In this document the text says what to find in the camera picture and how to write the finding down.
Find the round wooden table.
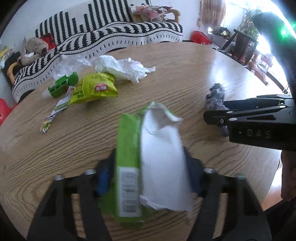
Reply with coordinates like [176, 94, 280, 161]
[1, 42, 280, 237]

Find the striped black white sofa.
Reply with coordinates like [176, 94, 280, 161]
[12, 1, 183, 102]

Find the green torn wrapper strip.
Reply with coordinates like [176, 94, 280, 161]
[40, 86, 76, 133]

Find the potted green plant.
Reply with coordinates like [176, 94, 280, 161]
[237, 9, 262, 40]

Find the blue grey paper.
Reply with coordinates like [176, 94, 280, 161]
[203, 83, 229, 137]

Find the green toy truck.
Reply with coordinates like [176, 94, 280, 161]
[48, 72, 79, 98]

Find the black wooden chair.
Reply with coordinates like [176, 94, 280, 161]
[218, 29, 258, 66]

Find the yellow-green snack packet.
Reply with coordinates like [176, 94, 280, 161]
[68, 73, 118, 105]

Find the clear plastic bag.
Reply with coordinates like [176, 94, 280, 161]
[42, 55, 92, 99]

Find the person right hand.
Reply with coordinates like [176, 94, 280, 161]
[281, 151, 295, 201]

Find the green white torn carton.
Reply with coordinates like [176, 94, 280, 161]
[97, 101, 195, 230]

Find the red plastic bag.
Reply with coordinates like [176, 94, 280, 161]
[190, 31, 211, 45]

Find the patterned curtain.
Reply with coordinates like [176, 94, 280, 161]
[201, 0, 226, 32]

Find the brown plush toy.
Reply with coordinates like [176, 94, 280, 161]
[18, 37, 49, 66]

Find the red bear-shaped stool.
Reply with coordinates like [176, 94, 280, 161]
[0, 98, 17, 125]

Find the red plush toy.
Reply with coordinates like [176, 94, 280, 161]
[40, 33, 57, 50]

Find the floral pink cushion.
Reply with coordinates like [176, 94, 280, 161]
[131, 5, 173, 22]

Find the pink children tricycle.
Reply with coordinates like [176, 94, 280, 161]
[247, 50, 273, 86]

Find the white crumpled tissue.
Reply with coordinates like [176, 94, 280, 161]
[90, 55, 156, 83]

